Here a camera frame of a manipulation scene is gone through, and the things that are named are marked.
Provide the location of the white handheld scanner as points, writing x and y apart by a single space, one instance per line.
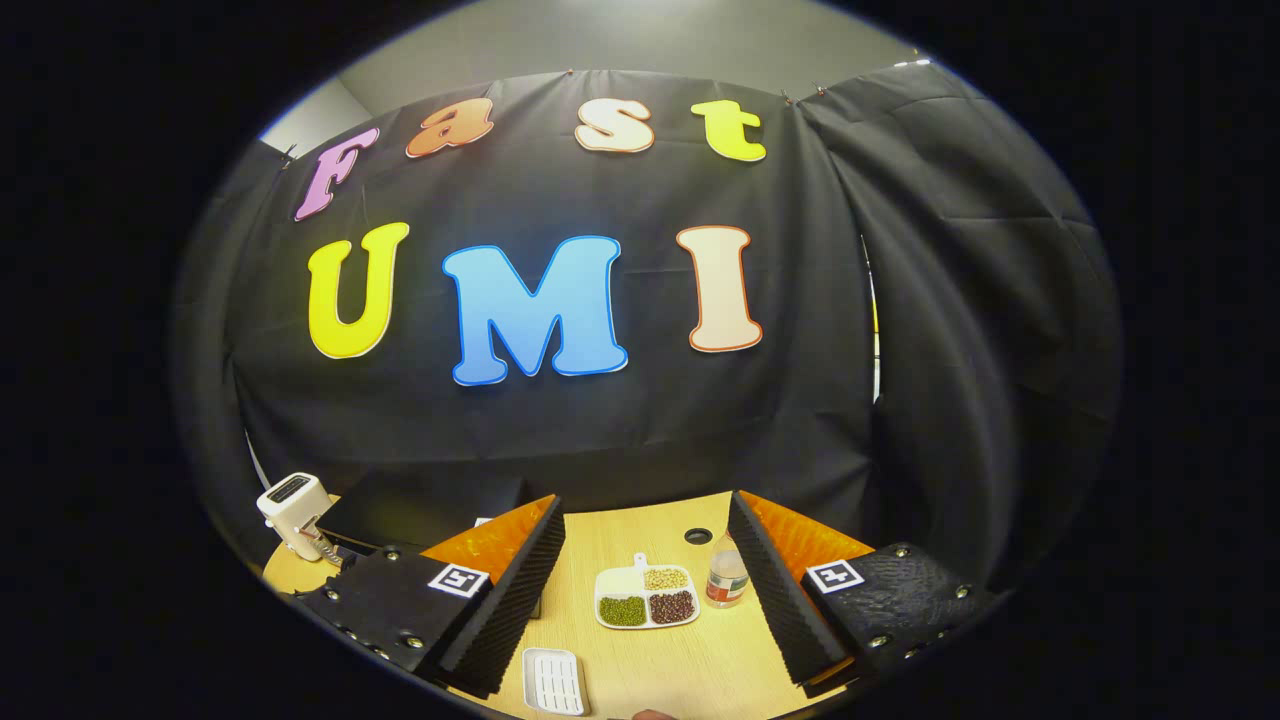
290 505

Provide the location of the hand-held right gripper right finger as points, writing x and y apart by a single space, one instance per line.
780 590

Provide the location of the clear plastic bottle red label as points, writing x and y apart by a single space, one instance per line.
727 580

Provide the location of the black backdrop cloth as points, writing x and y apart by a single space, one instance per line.
600 430

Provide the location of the small white ribbed plate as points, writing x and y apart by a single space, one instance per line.
555 682

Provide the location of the white compartment tray with beans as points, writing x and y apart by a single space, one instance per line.
622 610

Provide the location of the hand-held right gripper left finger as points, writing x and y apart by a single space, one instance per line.
505 610

